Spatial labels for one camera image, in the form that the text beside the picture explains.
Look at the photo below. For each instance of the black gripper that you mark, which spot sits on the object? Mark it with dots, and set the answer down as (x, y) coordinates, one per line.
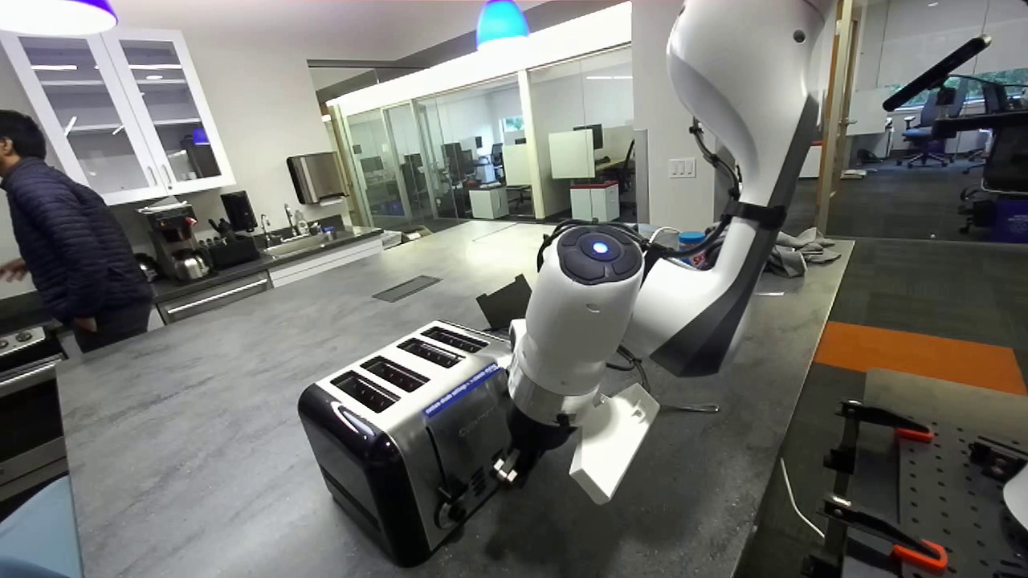
(542, 433)

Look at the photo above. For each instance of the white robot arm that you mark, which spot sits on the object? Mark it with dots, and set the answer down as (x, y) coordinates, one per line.
(574, 321)

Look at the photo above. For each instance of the chrome and black four-slot toaster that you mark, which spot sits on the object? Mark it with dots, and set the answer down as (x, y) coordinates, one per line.
(375, 460)

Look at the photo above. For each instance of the black angular holder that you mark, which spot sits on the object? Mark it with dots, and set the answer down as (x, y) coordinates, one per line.
(503, 306)

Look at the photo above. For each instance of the dark vent grille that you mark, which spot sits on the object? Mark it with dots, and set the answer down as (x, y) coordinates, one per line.
(407, 289)

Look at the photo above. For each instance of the white office cabinet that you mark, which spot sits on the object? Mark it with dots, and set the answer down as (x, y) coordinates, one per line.
(596, 202)
(491, 202)

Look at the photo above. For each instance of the kitchen counter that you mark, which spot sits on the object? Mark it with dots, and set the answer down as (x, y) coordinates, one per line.
(323, 259)

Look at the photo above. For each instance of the white office board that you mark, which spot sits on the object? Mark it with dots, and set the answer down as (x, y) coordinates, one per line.
(574, 155)

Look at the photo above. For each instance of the black clamp with orange grip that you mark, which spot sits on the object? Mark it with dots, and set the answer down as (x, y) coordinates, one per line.
(868, 525)
(871, 415)

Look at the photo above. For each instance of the gray cloth pile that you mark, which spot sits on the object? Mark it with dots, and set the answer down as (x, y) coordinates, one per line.
(803, 255)

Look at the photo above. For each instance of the small black kitchen appliance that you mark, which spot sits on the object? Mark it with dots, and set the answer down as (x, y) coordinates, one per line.
(239, 212)

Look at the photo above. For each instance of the orange floor mat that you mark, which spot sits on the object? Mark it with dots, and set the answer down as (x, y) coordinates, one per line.
(921, 357)

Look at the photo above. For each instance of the perforated metal board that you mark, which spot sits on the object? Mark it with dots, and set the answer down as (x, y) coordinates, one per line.
(944, 503)

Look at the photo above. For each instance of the coffee machine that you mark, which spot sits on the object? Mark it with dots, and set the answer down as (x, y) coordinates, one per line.
(177, 243)

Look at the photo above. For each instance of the blue pendant lamp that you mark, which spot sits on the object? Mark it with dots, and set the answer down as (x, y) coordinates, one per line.
(503, 19)

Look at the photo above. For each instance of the white disc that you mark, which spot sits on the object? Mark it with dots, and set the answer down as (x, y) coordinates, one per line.
(1016, 503)

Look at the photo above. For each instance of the light blue chair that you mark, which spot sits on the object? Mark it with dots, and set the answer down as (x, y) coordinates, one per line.
(36, 535)

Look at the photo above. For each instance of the person in dark puffer jacket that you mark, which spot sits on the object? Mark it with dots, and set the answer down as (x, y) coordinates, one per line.
(74, 244)

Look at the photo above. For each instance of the steel oven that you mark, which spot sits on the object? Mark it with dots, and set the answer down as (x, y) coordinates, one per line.
(27, 429)

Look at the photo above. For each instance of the black office desk setup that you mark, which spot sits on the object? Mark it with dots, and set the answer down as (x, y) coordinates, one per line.
(1000, 163)

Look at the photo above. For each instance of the purple pendant lamp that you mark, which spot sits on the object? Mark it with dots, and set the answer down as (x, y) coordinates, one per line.
(53, 15)

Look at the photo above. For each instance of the stainless steel wall appliance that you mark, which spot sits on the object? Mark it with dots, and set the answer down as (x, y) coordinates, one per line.
(316, 176)

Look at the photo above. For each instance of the wooden post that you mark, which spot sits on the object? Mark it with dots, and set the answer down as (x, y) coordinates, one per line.
(841, 140)

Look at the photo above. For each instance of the black bracket on board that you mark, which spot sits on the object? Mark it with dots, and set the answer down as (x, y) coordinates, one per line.
(998, 456)

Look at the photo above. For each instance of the white glass-door wall cabinet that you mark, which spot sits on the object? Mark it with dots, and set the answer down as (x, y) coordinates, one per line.
(129, 115)

